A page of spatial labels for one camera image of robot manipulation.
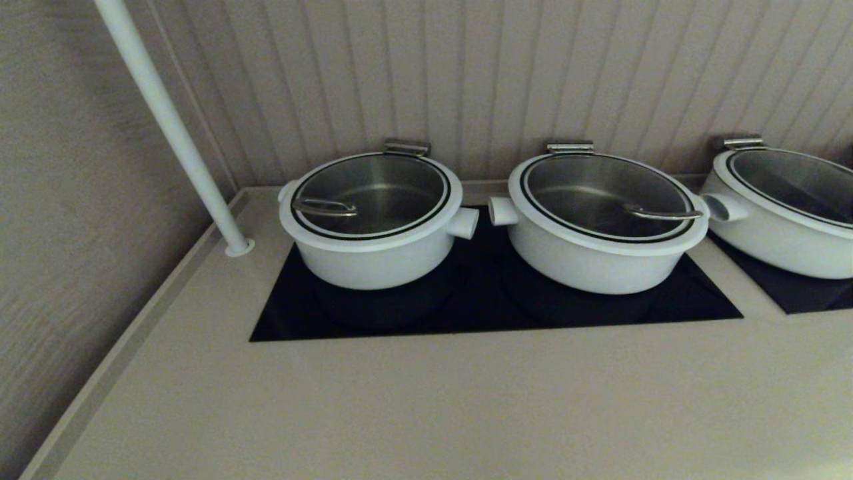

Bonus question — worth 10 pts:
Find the small black glass hob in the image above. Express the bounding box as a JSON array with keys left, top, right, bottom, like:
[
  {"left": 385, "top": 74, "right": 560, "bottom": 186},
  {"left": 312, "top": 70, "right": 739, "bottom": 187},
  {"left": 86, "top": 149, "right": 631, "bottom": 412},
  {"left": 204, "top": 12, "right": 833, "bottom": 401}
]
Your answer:
[{"left": 708, "top": 230, "right": 853, "bottom": 315}]

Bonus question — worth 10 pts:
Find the white round pot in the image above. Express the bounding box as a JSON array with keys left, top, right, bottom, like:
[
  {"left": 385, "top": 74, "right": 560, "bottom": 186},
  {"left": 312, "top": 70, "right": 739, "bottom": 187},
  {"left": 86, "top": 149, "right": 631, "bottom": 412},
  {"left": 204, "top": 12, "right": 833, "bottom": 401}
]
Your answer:
[
  {"left": 700, "top": 170, "right": 853, "bottom": 279},
  {"left": 488, "top": 193, "right": 710, "bottom": 295},
  {"left": 277, "top": 179, "right": 480, "bottom": 291}
]

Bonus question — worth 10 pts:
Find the glass lid with steel handle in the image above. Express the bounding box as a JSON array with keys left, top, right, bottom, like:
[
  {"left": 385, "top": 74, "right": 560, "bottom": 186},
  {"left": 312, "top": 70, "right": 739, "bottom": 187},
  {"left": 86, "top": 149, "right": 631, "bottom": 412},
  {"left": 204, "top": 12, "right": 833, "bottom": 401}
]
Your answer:
[
  {"left": 508, "top": 152, "right": 711, "bottom": 257},
  {"left": 713, "top": 147, "right": 853, "bottom": 239},
  {"left": 279, "top": 152, "right": 464, "bottom": 254}
]

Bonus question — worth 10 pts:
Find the white support pole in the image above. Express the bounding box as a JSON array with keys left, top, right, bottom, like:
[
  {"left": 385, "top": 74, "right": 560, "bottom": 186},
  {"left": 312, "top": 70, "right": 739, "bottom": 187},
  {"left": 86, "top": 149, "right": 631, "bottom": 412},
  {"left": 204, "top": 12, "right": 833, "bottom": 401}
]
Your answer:
[{"left": 93, "top": 0, "right": 255, "bottom": 258}]

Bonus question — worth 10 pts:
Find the wide black glass hob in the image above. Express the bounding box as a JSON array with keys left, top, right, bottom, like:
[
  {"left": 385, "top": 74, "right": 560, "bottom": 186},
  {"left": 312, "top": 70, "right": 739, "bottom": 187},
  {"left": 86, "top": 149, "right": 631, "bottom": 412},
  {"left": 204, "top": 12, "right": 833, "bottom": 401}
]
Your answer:
[{"left": 249, "top": 205, "right": 744, "bottom": 343}]

